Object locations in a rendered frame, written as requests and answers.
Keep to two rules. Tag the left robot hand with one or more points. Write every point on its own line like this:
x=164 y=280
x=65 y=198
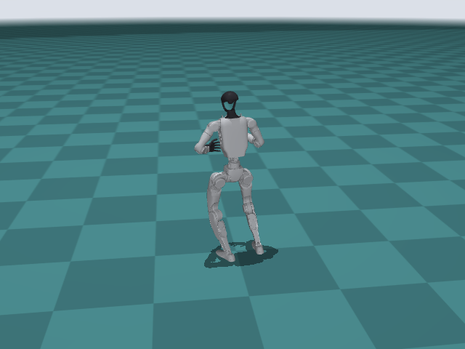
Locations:
x=212 y=146

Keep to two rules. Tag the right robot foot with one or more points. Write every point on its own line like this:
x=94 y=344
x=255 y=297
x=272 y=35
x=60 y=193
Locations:
x=258 y=249

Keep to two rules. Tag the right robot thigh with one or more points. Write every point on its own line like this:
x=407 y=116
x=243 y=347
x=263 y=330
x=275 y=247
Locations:
x=245 y=187

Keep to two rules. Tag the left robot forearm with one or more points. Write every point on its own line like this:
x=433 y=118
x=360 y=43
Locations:
x=206 y=150

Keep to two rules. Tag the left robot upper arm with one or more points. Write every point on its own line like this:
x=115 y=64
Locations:
x=213 y=126

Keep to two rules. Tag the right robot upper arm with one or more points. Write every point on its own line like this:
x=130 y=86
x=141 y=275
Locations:
x=252 y=125

